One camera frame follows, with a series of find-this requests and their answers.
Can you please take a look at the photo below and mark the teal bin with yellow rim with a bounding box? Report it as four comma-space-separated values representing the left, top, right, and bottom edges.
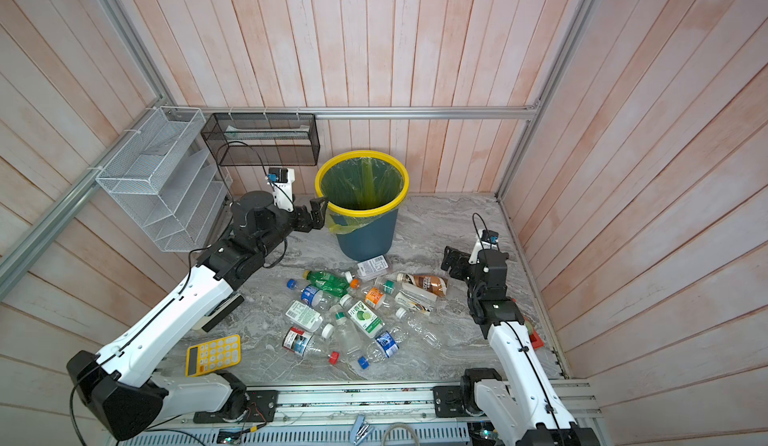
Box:
314, 150, 410, 262

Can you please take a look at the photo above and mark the clear crushed bottle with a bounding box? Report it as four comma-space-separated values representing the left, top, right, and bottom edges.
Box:
395, 307, 442, 349

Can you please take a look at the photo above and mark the white wire mesh shelf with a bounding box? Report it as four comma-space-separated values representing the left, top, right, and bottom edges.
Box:
96, 107, 231, 253

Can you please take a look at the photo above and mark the red flat box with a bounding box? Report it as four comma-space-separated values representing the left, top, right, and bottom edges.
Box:
525, 320, 545, 350

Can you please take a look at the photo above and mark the yellow bin liner bag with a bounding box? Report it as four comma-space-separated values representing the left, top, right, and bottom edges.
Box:
314, 150, 410, 235

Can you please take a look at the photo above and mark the white green label bottle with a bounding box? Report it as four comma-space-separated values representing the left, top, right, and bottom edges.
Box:
285, 300, 324, 333

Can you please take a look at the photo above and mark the orange label small bottle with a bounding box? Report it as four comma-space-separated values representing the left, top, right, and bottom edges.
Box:
363, 277, 395, 311

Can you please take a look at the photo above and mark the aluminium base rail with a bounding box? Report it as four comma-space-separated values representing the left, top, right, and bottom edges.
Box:
129, 380, 613, 445

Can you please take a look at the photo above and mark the blue metal clip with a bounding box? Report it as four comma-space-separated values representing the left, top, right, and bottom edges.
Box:
349, 415, 374, 446

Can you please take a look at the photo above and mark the blue cap blue label bottle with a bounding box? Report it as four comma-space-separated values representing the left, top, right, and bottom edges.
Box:
357, 326, 411, 370

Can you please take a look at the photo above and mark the clear bottle green neck label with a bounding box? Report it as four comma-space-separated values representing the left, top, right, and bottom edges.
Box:
380, 279, 402, 296

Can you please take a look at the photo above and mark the blue label water bottle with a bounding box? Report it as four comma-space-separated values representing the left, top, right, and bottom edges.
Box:
286, 279, 338, 313

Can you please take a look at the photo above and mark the black mesh wall basket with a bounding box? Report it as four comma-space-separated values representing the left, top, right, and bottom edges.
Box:
201, 112, 320, 167

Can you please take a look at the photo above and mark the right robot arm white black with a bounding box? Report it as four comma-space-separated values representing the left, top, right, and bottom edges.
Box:
441, 247, 599, 445

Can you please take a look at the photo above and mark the lime label juice bottle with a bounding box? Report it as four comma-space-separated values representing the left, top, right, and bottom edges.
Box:
339, 295, 385, 339

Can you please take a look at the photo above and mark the red cap labelled bottle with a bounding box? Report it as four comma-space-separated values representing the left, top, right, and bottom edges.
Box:
281, 327, 340, 365

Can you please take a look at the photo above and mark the green plastic bottle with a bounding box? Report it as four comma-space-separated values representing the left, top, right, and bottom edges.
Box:
303, 270, 360, 298

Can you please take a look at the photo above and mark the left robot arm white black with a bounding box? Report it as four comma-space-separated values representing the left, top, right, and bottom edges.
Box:
66, 191, 328, 441

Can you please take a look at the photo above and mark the yellow calculator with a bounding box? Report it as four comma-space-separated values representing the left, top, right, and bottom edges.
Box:
185, 334, 242, 377

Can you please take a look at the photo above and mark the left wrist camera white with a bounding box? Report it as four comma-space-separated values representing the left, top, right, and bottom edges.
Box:
267, 167, 295, 212

